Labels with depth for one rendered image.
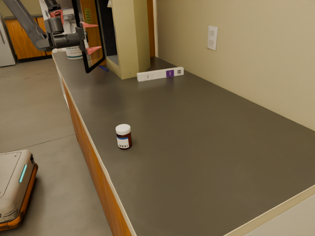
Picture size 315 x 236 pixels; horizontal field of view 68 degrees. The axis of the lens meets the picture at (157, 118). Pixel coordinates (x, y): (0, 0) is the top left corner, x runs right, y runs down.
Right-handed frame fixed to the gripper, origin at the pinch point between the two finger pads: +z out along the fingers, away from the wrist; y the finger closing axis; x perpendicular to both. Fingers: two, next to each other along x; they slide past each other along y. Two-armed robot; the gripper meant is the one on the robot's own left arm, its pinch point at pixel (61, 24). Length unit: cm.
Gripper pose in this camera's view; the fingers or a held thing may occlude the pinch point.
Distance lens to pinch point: 154.5
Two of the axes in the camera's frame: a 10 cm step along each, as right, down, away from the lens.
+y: -4.3, -1.6, 8.9
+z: 3.5, 8.7, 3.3
